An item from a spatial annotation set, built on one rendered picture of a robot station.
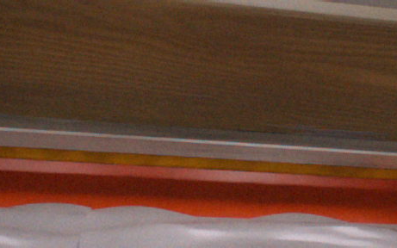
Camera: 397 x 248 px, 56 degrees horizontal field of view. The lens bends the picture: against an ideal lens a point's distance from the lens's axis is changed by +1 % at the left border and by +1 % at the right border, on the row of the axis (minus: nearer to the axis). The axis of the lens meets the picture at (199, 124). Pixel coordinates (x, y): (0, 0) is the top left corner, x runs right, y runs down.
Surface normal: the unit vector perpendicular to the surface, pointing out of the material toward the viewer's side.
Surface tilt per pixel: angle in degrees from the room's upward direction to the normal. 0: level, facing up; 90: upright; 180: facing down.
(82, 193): 0
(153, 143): 90
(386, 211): 0
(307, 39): 90
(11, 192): 0
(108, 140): 90
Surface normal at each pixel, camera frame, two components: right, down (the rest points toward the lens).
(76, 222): 0.14, -0.80
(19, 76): 0.07, 0.48
